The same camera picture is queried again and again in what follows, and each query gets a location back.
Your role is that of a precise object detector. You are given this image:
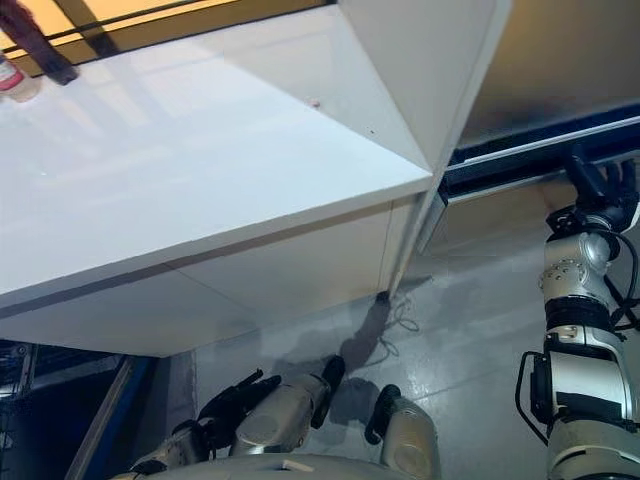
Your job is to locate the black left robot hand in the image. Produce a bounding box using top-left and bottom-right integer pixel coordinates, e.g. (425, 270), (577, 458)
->
(197, 368), (282, 447)

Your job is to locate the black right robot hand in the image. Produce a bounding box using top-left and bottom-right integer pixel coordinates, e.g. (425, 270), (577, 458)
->
(564, 154), (640, 234)

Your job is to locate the silver fridge drawer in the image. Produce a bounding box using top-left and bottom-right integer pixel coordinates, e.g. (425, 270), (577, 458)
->
(414, 142), (640, 259)

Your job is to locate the dark maroon sleeved forearm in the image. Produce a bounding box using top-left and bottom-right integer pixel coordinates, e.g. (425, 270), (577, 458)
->
(0, 0), (81, 86)

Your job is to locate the stainless steel fridge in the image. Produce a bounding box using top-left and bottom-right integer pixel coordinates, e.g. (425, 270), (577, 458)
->
(447, 0), (640, 161)

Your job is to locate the silver robot torso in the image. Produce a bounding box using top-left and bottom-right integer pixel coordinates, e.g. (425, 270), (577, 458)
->
(114, 452), (451, 480)

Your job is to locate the wooden board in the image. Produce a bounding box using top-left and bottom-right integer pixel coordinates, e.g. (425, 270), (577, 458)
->
(64, 355), (134, 480)

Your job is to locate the dark metal rack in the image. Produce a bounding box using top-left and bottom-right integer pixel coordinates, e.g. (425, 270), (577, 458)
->
(0, 339), (151, 480)

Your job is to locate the tall white side panel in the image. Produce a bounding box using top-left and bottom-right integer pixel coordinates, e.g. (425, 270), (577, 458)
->
(337, 0), (514, 301)

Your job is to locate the red label bottle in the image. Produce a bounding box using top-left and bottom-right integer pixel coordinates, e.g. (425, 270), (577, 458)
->
(0, 52), (39, 104)

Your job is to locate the dark framed window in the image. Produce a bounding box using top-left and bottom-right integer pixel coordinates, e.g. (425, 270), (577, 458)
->
(0, 0), (341, 69)

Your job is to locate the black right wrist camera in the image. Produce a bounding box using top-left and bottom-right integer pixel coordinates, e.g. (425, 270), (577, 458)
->
(546, 209), (581, 234)

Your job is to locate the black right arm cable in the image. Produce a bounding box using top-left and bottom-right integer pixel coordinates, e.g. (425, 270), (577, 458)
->
(602, 232), (640, 336)

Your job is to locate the thin floor cable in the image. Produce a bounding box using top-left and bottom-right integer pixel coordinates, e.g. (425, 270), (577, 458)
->
(377, 292), (424, 361)

